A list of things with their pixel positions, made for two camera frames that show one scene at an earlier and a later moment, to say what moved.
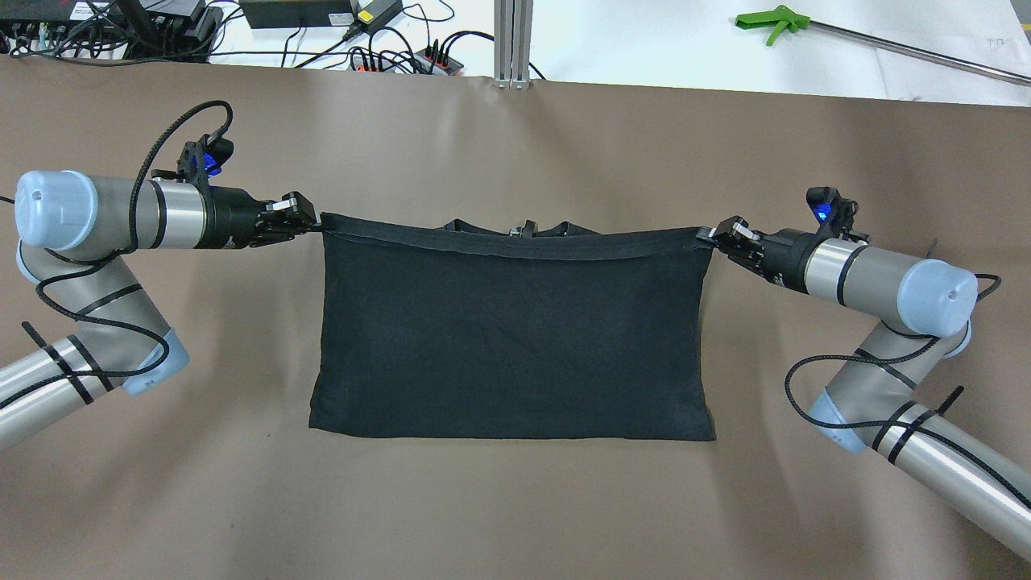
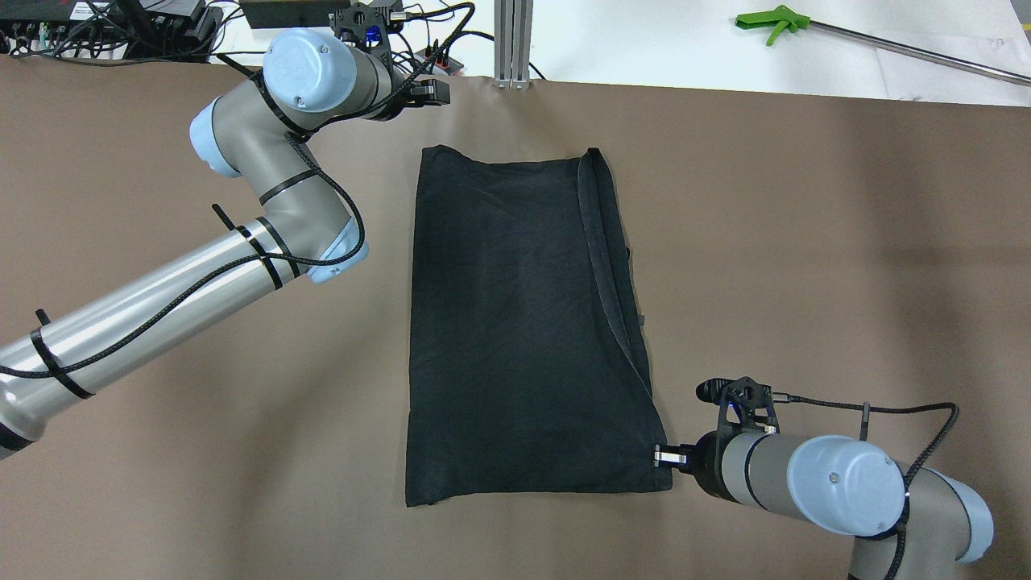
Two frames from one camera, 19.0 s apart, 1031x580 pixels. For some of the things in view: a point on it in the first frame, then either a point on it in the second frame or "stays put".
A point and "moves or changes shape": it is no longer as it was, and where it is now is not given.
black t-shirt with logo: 463,330 moves or changes shape
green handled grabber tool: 784,17 stays put
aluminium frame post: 512,37 stays put
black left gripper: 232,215 → 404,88
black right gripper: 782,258 → 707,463
